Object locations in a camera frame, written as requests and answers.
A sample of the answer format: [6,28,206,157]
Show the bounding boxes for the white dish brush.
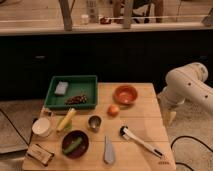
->
[120,126,163,158]

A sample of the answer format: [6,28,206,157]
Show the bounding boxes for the red bowl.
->
[113,85,138,105]

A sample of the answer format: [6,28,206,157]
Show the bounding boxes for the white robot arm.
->
[157,62,213,126]

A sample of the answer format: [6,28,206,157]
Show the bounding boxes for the dark maroon bowl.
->
[62,130,89,159]

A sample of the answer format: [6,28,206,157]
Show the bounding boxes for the orange round fruit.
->
[107,104,120,117]

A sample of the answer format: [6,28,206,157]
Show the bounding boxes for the small metal cup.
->
[88,115,102,132]

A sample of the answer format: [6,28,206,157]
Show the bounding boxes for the green plastic tray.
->
[44,75,98,110]

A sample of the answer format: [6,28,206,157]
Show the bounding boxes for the green cucumber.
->
[63,137,83,154]

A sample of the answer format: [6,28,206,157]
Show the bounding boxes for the yellow corn cob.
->
[57,108,76,132]

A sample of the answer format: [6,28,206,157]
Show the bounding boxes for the grey sponge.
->
[55,82,68,95]

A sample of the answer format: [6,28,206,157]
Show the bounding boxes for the white cup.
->
[32,117,51,137]

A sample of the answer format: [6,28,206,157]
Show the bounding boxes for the brown wooden box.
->
[27,144,54,166]

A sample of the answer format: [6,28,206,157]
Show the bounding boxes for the black floor cable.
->
[170,135,213,171]

